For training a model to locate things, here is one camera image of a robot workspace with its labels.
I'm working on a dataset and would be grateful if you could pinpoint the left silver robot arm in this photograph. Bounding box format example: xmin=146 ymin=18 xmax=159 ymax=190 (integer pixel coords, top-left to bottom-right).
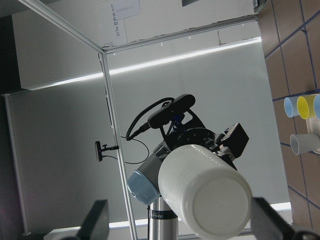
xmin=128 ymin=111 xmax=252 ymax=240

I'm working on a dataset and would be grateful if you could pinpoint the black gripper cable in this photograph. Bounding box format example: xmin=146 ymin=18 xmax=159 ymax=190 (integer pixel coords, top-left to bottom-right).
xmin=125 ymin=97 xmax=176 ymax=141

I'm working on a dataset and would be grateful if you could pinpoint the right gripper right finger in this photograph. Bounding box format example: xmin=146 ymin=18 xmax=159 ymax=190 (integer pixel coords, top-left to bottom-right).
xmin=250 ymin=197 xmax=320 ymax=240

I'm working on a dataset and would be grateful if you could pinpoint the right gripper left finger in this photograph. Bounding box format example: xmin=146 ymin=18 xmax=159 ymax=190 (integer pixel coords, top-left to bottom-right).
xmin=43 ymin=199 xmax=110 ymax=240

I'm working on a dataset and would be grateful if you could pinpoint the light blue cup far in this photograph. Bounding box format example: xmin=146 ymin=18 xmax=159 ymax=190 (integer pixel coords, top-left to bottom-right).
xmin=313 ymin=94 xmax=320 ymax=119

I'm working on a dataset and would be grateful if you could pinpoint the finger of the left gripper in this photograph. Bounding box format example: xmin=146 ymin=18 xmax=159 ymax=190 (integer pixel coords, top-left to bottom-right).
xmin=221 ymin=122 xmax=249 ymax=159

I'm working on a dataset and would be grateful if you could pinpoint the black webcam on frame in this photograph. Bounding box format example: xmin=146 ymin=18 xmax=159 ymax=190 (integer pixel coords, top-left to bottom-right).
xmin=94 ymin=141 xmax=119 ymax=162

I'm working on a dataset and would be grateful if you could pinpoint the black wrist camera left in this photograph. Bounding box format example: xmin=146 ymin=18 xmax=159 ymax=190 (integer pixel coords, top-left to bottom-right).
xmin=147 ymin=94 xmax=196 ymax=129

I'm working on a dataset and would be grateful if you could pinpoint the light blue cup near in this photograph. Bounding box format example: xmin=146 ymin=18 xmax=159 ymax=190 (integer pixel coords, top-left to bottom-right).
xmin=283 ymin=96 xmax=299 ymax=118

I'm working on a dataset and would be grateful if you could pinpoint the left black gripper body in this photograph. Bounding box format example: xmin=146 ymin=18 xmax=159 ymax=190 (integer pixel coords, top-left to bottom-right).
xmin=160 ymin=109 xmax=236 ymax=169

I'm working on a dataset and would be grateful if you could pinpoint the cream white plastic cup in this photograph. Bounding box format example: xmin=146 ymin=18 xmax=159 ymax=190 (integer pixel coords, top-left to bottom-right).
xmin=158 ymin=144 xmax=252 ymax=240

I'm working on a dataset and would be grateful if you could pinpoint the cream plastic tray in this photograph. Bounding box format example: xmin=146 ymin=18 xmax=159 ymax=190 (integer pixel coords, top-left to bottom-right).
xmin=304 ymin=117 xmax=320 ymax=154

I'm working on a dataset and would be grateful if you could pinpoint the grey plastic cup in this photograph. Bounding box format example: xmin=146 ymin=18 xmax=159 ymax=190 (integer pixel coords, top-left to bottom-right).
xmin=289 ymin=133 xmax=320 ymax=155

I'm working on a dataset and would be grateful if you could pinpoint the yellow plastic cup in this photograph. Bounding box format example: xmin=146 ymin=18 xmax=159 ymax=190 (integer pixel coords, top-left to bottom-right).
xmin=297 ymin=94 xmax=316 ymax=120

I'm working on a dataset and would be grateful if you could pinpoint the light blue cup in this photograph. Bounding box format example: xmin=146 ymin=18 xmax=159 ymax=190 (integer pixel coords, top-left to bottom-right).
xmin=313 ymin=94 xmax=320 ymax=119
xmin=283 ymin=96 xmax=299 ymax=118

